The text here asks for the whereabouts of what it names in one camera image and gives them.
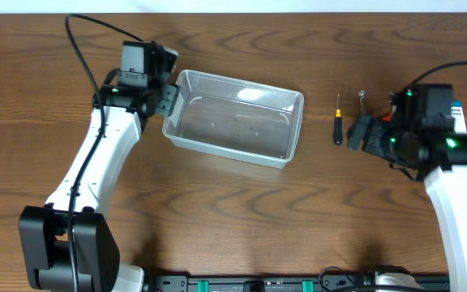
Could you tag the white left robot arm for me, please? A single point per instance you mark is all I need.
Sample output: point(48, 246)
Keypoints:
point(67, 243)

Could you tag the black mounting rail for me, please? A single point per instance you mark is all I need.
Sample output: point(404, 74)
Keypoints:
point(327, 282)

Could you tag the clear plastic container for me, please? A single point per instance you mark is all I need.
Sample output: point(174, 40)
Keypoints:
point(235, 118)

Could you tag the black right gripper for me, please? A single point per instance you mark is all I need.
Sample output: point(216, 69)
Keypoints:
point(358, 130)

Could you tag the silver offset ring wrench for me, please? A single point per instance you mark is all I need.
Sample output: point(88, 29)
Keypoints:
point(361, 97)

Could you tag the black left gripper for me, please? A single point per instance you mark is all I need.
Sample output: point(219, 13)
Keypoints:
point(166, 100)

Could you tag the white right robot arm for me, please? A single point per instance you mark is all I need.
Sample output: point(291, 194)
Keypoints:
point(446, 186)

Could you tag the black yellow screwdriver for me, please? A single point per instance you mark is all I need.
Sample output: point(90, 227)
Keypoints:
point(338, 124)

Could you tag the white teal product box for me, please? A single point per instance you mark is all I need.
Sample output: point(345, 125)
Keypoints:
point(459, 119)

